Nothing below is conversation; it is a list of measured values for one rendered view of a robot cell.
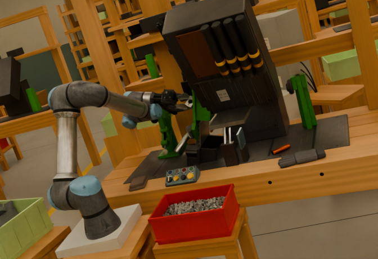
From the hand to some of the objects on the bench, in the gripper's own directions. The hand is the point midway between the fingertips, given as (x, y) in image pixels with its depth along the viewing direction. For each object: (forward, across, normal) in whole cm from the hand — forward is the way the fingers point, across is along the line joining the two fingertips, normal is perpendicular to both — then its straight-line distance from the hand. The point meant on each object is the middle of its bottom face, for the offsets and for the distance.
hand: (192, 103), depth 242 cm
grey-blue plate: (+29, -24, +6) cm, 38 cm away
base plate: (+21, -16, +20) cm, 33 cm away
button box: (+3, -42, +4) cm, 42 cm away
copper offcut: (+45, -20, +4) cm, 49 cm away
